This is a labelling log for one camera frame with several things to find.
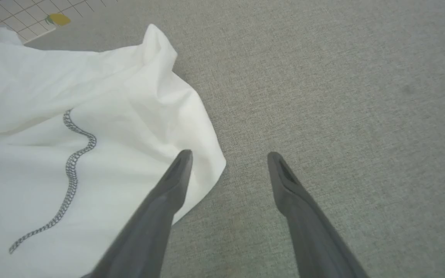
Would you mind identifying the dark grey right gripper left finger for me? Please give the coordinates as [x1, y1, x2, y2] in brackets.
[82, 150, 193, 278]

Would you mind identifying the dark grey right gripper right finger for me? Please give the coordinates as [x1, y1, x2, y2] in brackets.
[267, 151, 370, 278]

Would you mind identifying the white cloth garment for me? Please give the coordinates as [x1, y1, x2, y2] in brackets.
[0, 17, 227, 278]

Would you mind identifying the lemon print tile partition panel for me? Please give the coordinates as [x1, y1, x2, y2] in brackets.
[0, 0, 119, 43]

